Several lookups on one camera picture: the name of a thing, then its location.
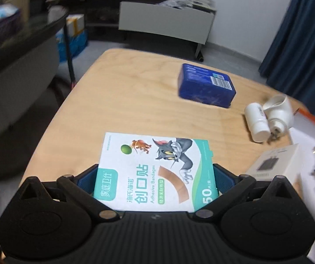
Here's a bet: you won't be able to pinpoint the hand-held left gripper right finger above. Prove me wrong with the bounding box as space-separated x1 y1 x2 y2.
192 164 303 221

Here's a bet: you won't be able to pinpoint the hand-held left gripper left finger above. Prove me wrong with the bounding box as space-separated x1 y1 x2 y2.
11 164 120 222

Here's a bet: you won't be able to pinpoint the white carton box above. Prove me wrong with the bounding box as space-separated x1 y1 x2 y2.
245 143 304 193

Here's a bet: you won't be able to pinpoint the green white bandage box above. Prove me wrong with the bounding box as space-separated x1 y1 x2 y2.
93 132 220 213

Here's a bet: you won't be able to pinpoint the orange white cardboard box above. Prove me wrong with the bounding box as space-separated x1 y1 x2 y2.
286 108 315 264

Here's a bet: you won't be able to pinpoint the blue rectangular box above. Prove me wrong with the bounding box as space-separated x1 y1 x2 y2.
178 63 236 108

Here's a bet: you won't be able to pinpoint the white pill bottle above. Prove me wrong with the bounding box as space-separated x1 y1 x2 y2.
244 102 271 143

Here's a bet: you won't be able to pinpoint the black top curved desk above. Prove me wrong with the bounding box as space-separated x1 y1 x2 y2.
0 5 69 178

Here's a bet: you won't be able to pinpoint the black metal pole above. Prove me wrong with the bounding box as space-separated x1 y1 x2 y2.
63 24 77 86

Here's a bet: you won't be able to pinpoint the blue cartons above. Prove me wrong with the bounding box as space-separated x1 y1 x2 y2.
56 29 89 62

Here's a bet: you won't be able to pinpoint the yellow white carton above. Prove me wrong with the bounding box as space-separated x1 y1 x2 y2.
65 14 85 36

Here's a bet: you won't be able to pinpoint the dark blue curtain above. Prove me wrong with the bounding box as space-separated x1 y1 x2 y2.
258 0 315 122

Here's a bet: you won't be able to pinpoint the long grey media console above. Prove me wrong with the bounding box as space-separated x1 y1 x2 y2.
47 0 217 46

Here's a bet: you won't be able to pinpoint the clutter of small packages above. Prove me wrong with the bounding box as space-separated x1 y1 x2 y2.
157 0 215 11

